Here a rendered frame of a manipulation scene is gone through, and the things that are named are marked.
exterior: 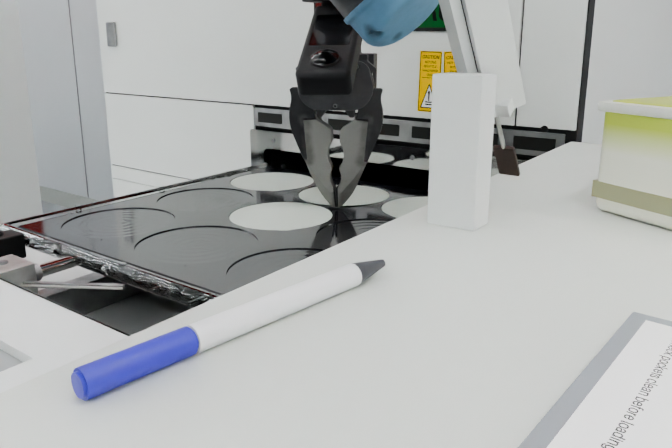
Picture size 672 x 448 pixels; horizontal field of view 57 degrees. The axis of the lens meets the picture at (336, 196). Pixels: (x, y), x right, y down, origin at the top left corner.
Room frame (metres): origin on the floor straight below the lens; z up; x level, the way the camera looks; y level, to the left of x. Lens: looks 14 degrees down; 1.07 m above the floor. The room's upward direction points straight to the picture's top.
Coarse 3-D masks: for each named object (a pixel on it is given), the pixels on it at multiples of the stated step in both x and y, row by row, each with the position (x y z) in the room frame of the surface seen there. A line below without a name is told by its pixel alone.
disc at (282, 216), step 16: (240, 208) 0.61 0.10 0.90; (256, 208) 0.61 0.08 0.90; (272, 208) 0.61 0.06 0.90; (288, 208) 0.61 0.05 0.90; (304, 208) 0.61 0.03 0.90; (320, 208) 0.61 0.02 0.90; (240, 224) 0.56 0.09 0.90; (256, 224) 0.56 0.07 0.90; (272, 224) 0.56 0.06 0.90; (288, 224) 0.56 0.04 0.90; (304, 224) 0.56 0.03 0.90
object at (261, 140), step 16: (256, 128) 0.90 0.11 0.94; (256, 144) 0.88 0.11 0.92; (272, 144) 0.87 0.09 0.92; (288, 144) 0.85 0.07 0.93; (336, 144) 0.80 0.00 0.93; (384, 144) 0.76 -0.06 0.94; (400, 144) 0.76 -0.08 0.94; (256, 160) 0.88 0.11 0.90; (368, 160) 0.77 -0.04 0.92; (384, 160) 0.76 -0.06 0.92; (400, 160) 0.74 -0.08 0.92; (416, 160) 0.73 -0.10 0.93
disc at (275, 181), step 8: (240, 176) 0.77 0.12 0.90; (248, 176) 0.77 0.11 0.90; (256, 176) 0.77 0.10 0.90; (264, 176) 0.77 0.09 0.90; (272, 176) 0.77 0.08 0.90; (280, 176) 0.77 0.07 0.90; (288, 176) 0.77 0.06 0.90; (296, 176) 0.77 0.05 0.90; (304, 176) 0.77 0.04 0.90; (232, 184) 0.72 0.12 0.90; (240, 184) 0.72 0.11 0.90; (248, 184) 0.72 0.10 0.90; (256, 184) 0.72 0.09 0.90; (264, 184) 0.72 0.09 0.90; (272, 184) 0.72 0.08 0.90; (280, 184) 0.72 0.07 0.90; (288, 184) 0.72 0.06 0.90; (296, 184) 0.72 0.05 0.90; (304, 184) 0.72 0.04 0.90
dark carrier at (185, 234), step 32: (160, 192) 0.68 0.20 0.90; (192, 192) 0.68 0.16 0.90; (224, 192) 0.68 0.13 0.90; (256, 192) 0.68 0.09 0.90; (288, 192) 0.68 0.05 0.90; (416, 192) 0.68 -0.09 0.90; (32, 224) 0.56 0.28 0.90; (64, 224) 0.56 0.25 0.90; (96, 224) 0.56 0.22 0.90; (128, 224) 0.56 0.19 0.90; (160, 224) 0.56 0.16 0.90; (192, 224) 0.56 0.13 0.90; (224, 224) 0.56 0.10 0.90; (320, 224) 0.56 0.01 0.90; (352, 224) 0.56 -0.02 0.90; (128, 256) 0.47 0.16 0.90; (160, 256) 0.47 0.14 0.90; (192, 256) 0.47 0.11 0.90; (224, 256) 0.47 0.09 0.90; (256, 256) 0.47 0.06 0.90; (288, 256) 0.47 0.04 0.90; (224, 288) 0.40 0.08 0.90
